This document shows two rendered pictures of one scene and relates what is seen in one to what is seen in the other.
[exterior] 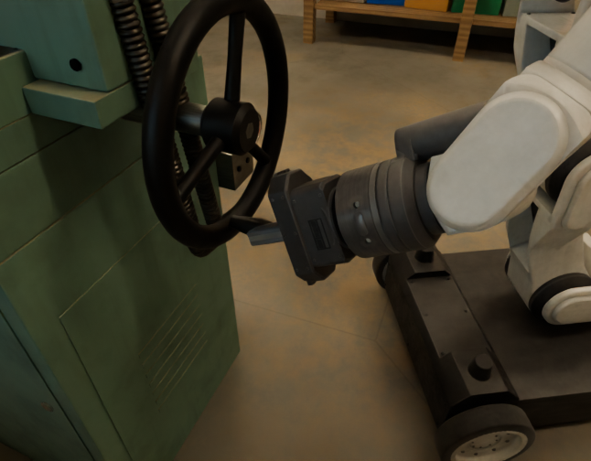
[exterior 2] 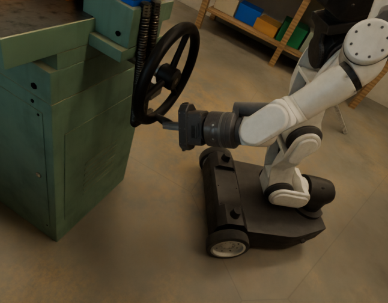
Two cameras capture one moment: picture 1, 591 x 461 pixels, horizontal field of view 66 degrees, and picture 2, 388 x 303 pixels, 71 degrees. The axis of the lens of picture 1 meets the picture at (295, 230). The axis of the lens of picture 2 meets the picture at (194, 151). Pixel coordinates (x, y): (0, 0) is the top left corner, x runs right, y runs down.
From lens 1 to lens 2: 0.23 m
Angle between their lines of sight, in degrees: 10
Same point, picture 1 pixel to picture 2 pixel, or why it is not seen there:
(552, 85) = (287, 106)
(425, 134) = (244, 107)
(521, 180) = (269, 133)
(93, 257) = (86, 112)
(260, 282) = (140, 148)
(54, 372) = (53, 159)
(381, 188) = (223, 121)
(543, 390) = (258, 229)
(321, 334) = (165, 182)
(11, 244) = (61, 97)
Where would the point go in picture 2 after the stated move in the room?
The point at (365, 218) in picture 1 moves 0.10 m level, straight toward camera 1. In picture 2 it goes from (214, 130) to (205, 157)
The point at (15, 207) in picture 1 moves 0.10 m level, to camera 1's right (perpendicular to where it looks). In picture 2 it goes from (68, 82) to (109, 94)
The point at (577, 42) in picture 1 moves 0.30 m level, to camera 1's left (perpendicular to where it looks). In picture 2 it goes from (300, 94) to (159, 45)
